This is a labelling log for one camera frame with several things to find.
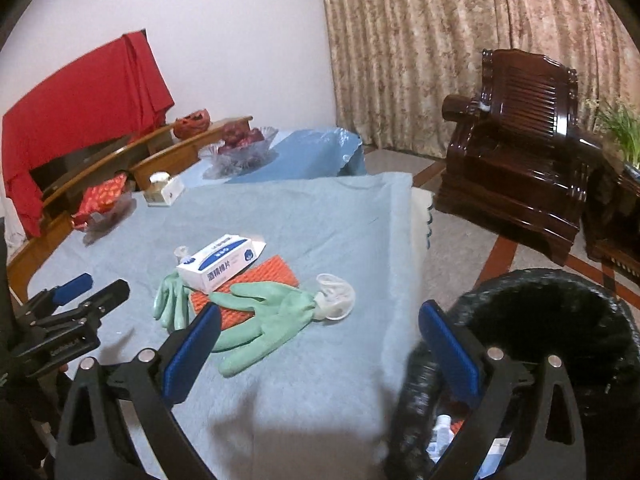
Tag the green potted plant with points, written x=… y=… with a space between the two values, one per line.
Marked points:
x=620 y=122

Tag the red plastic bag on cabinet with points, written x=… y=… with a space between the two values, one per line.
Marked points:
x=191 y=125

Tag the alcohol pads box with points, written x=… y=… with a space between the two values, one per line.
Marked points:
x=219 y=262

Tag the black trash bin with bag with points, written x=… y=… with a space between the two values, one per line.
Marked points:
x=532 y=314

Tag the red apples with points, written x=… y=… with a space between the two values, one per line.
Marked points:
x=239 y=135

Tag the blue tube with white cap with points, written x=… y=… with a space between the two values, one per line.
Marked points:
x=443 y=433

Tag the dark wooden side table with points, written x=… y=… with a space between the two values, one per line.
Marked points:
x=611 y=217

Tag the tissue box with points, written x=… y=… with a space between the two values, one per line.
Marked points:
x=163 y=190

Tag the red snack packet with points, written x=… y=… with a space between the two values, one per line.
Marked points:
x=99 y=199

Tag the green rubber glove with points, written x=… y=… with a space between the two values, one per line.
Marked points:
x=172 y=303
x=278 y=312

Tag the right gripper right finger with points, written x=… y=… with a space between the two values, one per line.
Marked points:
x=532 y=405

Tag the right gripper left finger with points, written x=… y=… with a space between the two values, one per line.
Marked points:
x=94 y=441

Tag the grey-blue tablecloth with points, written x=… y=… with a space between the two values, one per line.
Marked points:
x=319 y=407

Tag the red cloth over television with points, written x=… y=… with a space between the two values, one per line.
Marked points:
x=114 y=90

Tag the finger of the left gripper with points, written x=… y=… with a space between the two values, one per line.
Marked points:
x=63 y=294

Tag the dark wooden armchair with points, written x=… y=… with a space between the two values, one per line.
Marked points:
x=517 y=162

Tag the glass fruit bowl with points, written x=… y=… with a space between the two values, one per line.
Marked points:
x=239 y=161

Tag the floral beige curtain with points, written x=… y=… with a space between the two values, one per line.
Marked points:
x=395 y=61

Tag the blue cover on side table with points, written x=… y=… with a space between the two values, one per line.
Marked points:
x=297 y=155

